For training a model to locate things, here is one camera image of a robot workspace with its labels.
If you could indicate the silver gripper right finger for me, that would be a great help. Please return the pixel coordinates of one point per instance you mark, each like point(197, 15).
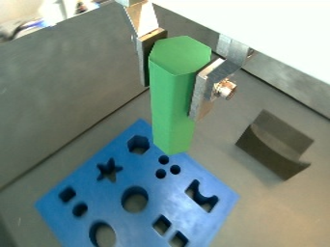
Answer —
point(215, 83)

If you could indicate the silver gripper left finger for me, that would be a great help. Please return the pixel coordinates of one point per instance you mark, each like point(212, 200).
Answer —
point(146, 31)

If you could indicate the green hexagonal prism block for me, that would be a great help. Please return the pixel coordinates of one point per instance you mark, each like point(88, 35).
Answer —
point(176, 59)

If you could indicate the dark grey curved block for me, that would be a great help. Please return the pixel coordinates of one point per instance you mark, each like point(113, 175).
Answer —
point(276, 144)

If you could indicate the blue shape sorter board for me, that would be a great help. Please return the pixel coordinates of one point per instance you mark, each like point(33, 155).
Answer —
point(134, 197)

